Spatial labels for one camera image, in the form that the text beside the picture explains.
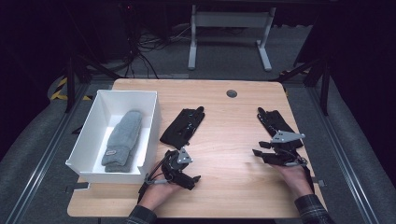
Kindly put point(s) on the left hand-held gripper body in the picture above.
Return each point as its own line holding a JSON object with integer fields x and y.
{"x": 174, "y": 165}

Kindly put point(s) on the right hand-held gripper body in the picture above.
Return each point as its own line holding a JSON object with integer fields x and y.
{"x": 285, "y": 151}

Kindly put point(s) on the black glove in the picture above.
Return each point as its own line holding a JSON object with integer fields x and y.
{"x": 182, "y": 129}
{"x": 274, "y": 121}

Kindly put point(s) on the grey mitten with label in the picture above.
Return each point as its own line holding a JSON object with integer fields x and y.
{"x": 124, "y": 133}

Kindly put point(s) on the white box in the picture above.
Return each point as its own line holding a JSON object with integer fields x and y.
{"x": 93, "y": 140}

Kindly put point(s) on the person's right hand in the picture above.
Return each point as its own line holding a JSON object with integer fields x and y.
{"x": 295, "y": 180}

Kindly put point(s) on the grey table grommet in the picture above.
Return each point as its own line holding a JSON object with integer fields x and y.
{"x": 232, "y": 93}

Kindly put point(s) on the black tripod stand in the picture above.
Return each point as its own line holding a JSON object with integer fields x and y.
{"x": 71, "y": 87}
{"x": 325, "y": 90}

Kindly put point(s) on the white metal stand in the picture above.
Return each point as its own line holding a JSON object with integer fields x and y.
{"x": 230, "y": 19}

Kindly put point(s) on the yellow and black floor tape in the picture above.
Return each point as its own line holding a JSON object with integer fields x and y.
{"x": 57, "y": 93}

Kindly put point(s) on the black table bracket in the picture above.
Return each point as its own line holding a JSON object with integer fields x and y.
{"x": 320, "y": 182}

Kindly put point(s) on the aluminium floor rail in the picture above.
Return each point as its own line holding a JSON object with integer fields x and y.
{"x": 342, "y": 158}
{"x": 46, "y": 152}

